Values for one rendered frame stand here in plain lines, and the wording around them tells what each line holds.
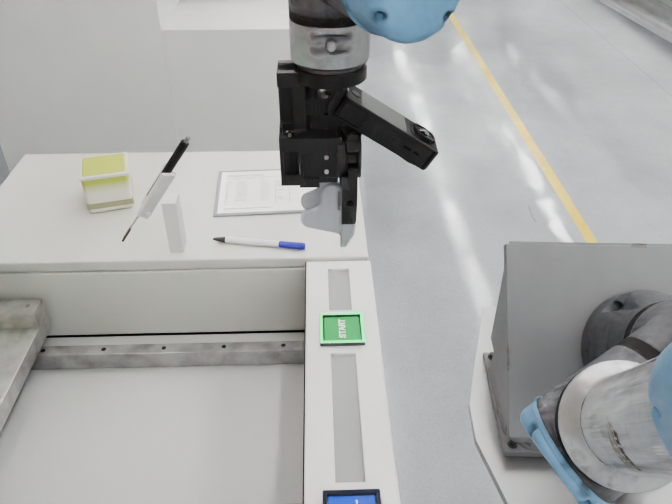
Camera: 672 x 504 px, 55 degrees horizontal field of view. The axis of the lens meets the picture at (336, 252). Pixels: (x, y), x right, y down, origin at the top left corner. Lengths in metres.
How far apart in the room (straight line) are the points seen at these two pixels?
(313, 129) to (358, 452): 0.34
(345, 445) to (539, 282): 0.34
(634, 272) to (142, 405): 0.69
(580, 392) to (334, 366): 0.29
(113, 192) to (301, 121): 0.51
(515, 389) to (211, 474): 0.40
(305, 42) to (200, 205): 0.53
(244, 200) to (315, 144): 0.45
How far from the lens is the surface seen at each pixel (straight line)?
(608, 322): 0.85
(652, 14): 0.45
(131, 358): 1.00
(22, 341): 1.03
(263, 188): 1.10
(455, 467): 1.90
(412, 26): 0.48
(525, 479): 0.88
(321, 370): 0.77
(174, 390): 0.97
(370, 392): 0.75
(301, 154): 0.64
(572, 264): 0.89
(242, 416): 0.92
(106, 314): 1.05
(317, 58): 0.60
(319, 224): 0.70
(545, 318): 0.87
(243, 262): 0.95
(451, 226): 2.79
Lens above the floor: 1.52
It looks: 36 degrees down
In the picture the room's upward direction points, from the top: straight up
